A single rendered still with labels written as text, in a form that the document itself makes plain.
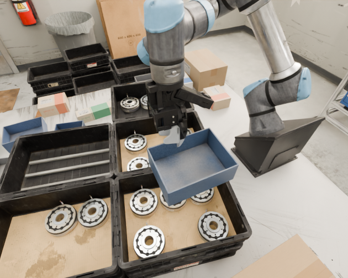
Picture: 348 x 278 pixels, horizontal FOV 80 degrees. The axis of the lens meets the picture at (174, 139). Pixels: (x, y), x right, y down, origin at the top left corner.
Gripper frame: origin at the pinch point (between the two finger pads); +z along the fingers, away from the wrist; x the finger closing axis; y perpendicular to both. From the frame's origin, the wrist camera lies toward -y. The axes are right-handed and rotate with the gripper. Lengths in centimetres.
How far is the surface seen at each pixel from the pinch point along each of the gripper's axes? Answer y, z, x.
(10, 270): 58, 30, 2
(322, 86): -256, 99, -124
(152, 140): 1.0, 25.6, -33.0
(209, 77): -54, 23, -77
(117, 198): 22.3, 20.5, -3.2
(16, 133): 70, 32, -80
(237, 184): -30, 42, -4
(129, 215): 20.3, 29.5, -0.9
